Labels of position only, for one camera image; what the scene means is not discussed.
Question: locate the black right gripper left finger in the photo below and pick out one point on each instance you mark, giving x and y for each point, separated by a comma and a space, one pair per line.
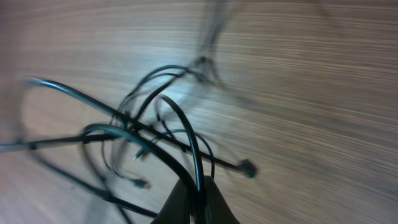
177, 208

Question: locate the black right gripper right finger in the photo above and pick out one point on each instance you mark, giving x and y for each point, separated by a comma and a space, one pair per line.
217, 210

